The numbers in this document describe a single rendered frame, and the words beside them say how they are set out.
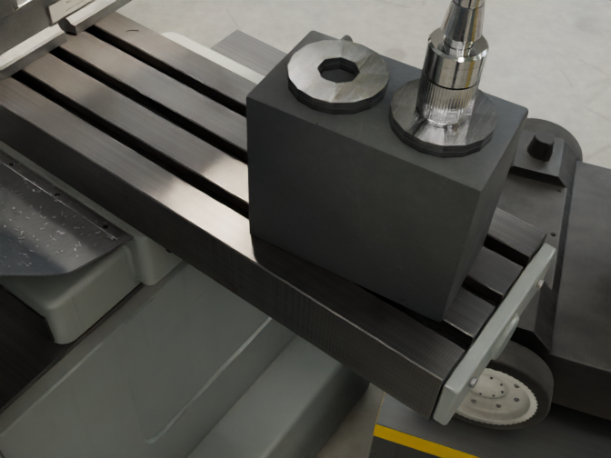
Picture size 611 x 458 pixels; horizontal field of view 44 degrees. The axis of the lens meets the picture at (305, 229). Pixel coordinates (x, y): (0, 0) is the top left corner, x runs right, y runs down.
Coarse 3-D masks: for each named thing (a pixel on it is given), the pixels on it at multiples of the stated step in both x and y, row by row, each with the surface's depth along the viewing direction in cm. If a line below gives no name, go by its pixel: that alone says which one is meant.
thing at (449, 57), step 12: (432, 36) 58; (444, 36) 58; (432, 48) 57; (444, 48) 57; (468, 48) 57; (480, 48) 57; (444, 60) 57; (456, 60) 57; (468, 60) 57; (480, 60) 57
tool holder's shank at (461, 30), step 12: (456, 0) 55; (468, 0) 54; (480, 0) 54; (456, 12) 55; (468, 12) 55; (480, 12) 55; (444, 24) 57; (456, 24) 55; (468, 24) 55; (480, 24) 56; (456, 36) 56; (468, 36) 56; (480, 36) 57; (456, 48) 57
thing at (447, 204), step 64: (320, 64) 67; (384, 64) 67; (256, 128) 67; (320, 128) 63; (384, 128) 63; (448, 128) 62; (512, 128) 64; (256, 192) 74; (320, 192) 69; (384, 192) 64; (448, 192) 61; (320, 256) 75; (384, 256) 70; (448, 256) 66
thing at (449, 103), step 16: (432, 64) 58; (432, 80) 59; (448, 80) 58; (464, 80) 58; (432, 96) 60; (448, 96) 59; (464, 96) 59; (432, 112) 61; (448, 112) 60; (464, 112) 61
